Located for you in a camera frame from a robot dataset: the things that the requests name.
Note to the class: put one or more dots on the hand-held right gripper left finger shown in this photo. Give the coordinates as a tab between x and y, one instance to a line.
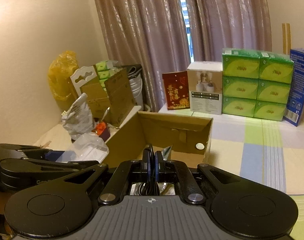
147	166

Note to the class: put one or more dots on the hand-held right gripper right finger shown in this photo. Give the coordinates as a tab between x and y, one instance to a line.
157	166

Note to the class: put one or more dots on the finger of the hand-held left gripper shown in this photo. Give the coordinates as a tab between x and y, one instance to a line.
54	166
51	156

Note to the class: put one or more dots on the silver foil pouch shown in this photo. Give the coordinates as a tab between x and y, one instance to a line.
167	153

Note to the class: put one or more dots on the long brown cardboard box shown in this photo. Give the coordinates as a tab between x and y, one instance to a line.
167	127

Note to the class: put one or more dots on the checked cloth covered desktop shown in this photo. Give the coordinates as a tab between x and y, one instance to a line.
254	150

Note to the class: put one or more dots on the clear plastic container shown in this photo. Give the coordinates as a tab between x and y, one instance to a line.
91	147

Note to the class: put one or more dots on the silver snack bag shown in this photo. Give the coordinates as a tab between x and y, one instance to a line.
78	117

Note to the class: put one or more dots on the purple container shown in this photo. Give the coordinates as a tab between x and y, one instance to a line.
104	136

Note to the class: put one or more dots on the orange object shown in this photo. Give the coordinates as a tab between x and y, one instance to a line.
101	128

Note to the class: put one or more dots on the metal spoon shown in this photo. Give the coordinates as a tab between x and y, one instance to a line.
106	115

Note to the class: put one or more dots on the low brown cardboard box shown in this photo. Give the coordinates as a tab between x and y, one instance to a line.
95	100

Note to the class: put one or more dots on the tall brown cardboard box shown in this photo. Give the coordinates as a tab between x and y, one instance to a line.
120	100

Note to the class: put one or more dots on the red gift box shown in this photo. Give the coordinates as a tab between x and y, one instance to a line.
175	91

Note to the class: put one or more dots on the yellow plastic bag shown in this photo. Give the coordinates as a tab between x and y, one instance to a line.
61	77

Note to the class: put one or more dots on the white carved chair back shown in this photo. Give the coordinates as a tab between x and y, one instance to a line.
83	76

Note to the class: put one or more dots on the black white paper bag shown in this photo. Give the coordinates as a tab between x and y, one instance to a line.
135	80

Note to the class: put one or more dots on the white paper roll box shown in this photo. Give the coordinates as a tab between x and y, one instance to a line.
204	90

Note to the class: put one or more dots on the small green tissue pack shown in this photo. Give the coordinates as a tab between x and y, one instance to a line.
103	83
104	74
105	66

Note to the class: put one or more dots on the stack of green tissue packs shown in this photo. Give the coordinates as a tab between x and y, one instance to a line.
257	85

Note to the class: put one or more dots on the pink shiny curtain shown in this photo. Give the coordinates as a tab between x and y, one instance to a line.
142	35
229	15

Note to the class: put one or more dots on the window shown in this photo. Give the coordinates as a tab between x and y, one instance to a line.
185	10

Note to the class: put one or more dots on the blue milk carton box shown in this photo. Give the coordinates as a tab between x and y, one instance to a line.
298	87

